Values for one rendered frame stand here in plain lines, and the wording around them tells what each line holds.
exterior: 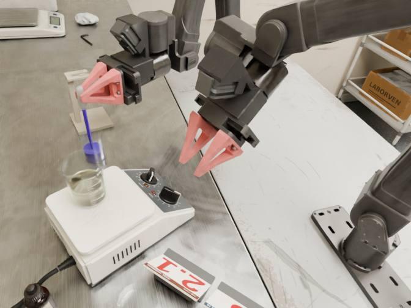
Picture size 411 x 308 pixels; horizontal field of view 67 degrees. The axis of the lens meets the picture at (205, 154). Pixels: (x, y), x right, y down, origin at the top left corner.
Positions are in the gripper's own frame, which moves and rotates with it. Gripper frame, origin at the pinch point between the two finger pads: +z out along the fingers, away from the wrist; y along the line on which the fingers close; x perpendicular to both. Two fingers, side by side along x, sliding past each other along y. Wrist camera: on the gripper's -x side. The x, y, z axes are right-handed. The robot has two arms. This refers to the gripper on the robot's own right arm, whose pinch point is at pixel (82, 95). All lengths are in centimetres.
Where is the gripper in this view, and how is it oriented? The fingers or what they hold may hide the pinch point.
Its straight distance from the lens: 59.6
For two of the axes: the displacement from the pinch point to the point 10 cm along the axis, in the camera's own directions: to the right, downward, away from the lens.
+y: 7.7, 4.8, -4.2
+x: -0.8, 7.3, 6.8
